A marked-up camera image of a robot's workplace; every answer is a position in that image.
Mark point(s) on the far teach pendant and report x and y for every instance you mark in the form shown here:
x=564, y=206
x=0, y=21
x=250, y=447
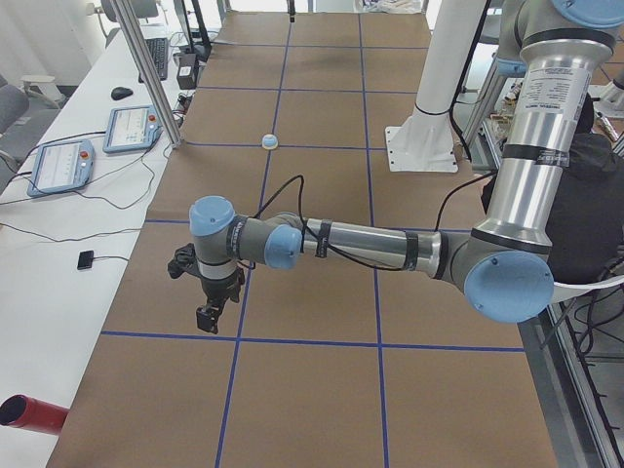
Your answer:
x=131, y=128

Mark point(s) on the aluminium frame post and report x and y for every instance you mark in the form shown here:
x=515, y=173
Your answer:
x=129, y=24

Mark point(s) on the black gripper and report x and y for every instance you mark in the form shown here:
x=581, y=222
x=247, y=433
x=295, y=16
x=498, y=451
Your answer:
x=217, y=289

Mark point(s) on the teach pendant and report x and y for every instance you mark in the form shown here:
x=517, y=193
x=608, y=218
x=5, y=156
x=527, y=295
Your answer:
x=61, y=167
x=131, y=128

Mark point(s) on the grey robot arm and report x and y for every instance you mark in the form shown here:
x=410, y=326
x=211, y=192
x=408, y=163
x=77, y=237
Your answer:
x=500, y=265

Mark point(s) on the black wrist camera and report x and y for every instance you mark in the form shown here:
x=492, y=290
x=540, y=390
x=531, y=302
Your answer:
x=184, y=261

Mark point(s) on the person in black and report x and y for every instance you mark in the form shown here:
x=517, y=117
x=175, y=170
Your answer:
x=586, y=221

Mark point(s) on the near teach pendant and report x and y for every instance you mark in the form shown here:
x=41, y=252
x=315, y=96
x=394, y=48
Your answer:
x=61, y=167

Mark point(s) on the black power adapter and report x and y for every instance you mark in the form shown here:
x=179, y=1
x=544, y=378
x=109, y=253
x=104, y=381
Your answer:
x=187, y=71

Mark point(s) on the brown table mat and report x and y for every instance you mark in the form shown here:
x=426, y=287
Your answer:
x=330, y=363

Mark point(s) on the red tube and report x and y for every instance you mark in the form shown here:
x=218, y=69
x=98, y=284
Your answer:
x=27, y=413

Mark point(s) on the small black sensor box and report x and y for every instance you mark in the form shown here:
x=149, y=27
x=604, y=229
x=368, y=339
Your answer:
x=85, y=260

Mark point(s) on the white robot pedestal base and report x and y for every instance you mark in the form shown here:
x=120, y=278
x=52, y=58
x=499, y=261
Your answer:
x=424, y=143

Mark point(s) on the black computer mouse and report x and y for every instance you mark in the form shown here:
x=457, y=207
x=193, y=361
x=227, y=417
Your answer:
x=119, y=93

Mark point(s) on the blue service bell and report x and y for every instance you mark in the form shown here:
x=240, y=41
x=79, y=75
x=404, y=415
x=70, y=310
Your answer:
x=269, y=142

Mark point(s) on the black keyboard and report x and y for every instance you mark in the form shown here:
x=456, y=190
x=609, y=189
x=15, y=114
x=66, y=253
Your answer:
x=158, y=49

